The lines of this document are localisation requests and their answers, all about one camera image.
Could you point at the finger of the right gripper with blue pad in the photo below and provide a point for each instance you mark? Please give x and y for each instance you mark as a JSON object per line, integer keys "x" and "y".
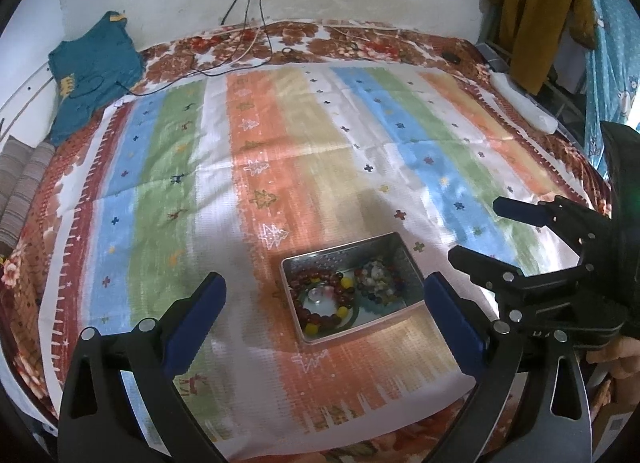
{"x": 491, "y": 274}
{"x": 541, "y": 214}

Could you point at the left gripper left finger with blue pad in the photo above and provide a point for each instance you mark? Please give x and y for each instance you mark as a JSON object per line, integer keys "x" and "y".
{"x": 97, "y": 422}

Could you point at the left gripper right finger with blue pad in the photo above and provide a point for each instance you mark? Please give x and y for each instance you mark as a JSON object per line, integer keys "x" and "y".
{"x": 529, "y": 402}

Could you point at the person's right hand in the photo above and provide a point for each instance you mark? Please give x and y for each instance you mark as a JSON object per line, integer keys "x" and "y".
{"x": 621, "y": 354}

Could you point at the green jade bangle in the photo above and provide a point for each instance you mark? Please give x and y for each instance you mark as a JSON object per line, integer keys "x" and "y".
{"x": 344, "y": 317}

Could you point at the striped colourful bed cloth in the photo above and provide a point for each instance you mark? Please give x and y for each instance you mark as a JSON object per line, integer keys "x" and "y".
{"x": 310, "y": 223}

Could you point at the grey metal tin box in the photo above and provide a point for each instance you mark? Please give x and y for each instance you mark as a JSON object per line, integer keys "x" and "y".
{"x": 378, "y": 274}

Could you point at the blue patterned curtain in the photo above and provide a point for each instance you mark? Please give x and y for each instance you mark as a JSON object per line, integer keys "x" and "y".
{"x": 612, "y": 73}

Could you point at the mustard yellow hanging garment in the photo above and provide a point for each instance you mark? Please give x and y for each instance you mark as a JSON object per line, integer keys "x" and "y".
{"x": 531, "y": 31}

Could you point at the striped grey folded blanket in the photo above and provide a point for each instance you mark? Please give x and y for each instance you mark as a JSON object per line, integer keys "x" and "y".
{"x": 22, "y": 171}

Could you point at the teal blue shirt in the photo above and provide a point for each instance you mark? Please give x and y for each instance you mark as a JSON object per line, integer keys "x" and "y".
{"x": 92, "y": 72}

